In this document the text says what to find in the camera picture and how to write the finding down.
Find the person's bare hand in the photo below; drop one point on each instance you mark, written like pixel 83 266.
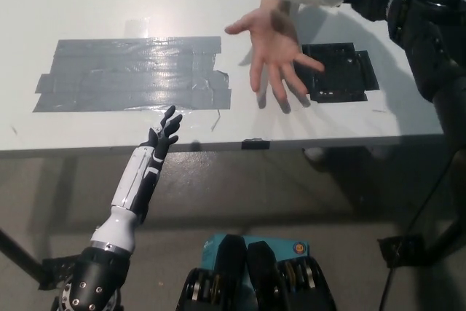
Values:
pixel 275 41

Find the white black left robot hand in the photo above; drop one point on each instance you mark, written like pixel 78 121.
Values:
pixel 133 187

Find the black square marker pad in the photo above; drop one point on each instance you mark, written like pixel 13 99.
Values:
pixel 342 74

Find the pale shoe toe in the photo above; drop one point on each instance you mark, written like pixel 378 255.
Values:
pixel 314 153

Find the black metal table leg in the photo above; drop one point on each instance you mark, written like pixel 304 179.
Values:
pixel 20 254

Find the grey duct tape patch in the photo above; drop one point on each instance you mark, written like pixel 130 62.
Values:
pixel 134 76

